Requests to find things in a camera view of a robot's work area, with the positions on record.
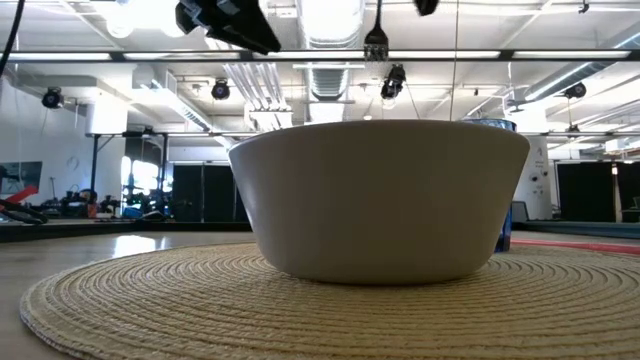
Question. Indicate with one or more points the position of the white round bowl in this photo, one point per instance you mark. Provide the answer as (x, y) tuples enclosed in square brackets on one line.
[(375, 200)]

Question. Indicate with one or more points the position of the shiny blue metal cup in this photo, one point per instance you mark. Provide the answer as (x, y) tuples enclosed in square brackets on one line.
[(504, 235)]

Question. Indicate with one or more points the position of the round woven straw placemat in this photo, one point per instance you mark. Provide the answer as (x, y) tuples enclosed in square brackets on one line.
[(250, 310)]

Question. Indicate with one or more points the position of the red and black tool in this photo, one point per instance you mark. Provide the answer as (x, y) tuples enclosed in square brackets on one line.
[(20, 210)]

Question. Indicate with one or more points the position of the black ceiling spotlight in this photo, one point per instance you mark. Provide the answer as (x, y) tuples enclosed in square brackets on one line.
[(52, 98), (575, 90), (393, 82), (220, 90)]

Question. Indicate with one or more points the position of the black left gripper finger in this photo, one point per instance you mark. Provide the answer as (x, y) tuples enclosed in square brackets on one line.
[(245, 25)]

